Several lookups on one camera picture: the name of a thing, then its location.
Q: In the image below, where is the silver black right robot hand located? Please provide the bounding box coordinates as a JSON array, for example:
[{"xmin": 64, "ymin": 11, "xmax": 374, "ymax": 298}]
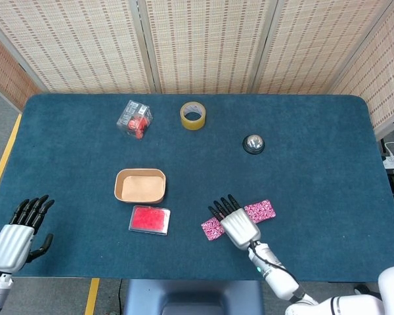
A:
[{"xmin": 208, "ymin": 194, "xmax": 262, "ymax": 252}]

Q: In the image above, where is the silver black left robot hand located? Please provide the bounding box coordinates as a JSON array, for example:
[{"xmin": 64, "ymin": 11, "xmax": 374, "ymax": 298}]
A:
[{"xmin": 0, "ymin": 194, "xmax": 55, "ymax": 275}]

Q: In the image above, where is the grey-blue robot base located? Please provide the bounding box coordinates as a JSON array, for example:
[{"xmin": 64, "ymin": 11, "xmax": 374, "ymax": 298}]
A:
[{"xmin": 123, "ymin": 279, "xmax": 265, "ymax": 315}]

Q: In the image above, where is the blue felt table cover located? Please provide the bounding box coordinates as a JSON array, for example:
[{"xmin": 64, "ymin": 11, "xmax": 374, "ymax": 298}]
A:
[{"xmin": 0, "ymin": 94, "xmax": 394, "ymax": 284}]

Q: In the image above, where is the silver desk bell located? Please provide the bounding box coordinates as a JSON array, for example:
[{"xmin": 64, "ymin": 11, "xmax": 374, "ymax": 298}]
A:
[{"xmin": 242, "ymin": 133, "xmax": 267, "ymax": 155}]

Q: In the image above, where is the red ink pad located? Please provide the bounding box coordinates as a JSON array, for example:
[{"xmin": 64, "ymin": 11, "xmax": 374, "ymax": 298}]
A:
[{"xmin": 128, "ymin": 205, "xmax": 171, "ymax": 236}]

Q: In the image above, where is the yellow floor tape strip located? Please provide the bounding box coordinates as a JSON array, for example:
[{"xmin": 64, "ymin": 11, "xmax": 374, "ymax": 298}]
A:
[
  {"xmin": 84, "ymin": 278, "xmax": 100, "ymax": 315},
  {"xmin": 0, "ymin": 113, "xmax": 22, "ymax": 190}
]

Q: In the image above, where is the brown kraft paper box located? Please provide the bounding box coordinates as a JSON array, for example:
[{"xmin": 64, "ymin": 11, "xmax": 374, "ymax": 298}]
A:
[{"xmin": 114, "ymin": 168, "xmax": 167, "ymax": 204}]

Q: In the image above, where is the yellow packing tape roll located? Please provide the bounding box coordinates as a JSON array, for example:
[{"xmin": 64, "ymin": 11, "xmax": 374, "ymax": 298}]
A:
[{"xmin": 179, "ymin": 101, "xmax": 207, "ymax": 131}]

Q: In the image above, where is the clear box of red pieces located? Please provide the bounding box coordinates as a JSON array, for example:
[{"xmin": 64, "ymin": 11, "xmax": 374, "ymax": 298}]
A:
[{"xmin": 116, "ymin": 99, "xmax": 154, "ymax": 141}]

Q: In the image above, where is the woven bamboo screen panel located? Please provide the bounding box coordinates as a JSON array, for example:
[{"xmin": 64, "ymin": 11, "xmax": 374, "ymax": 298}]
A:
[
  {"xmin": 328, "ymin": 0, "xmax": 394, "ymax": 138},
  {"xmin": 137, "ymin": 0, "xmax": 278, "ymax": 95},
  {"xmin": 0, "ymin": 0, "xmax": 152, "ymax": 95},
  {"xmin": 251, "ymin": 0, "xmax": 394, "ymax": 96},
  {"xmin": 0, "ymin": 28, "xmax": 42, "ymax": 111}
]

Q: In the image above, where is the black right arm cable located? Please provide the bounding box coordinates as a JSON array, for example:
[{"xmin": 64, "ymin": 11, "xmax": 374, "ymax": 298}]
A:
[{"xmin": 249, "ymin": 241, "xmax": 308, "ymax": 296}]

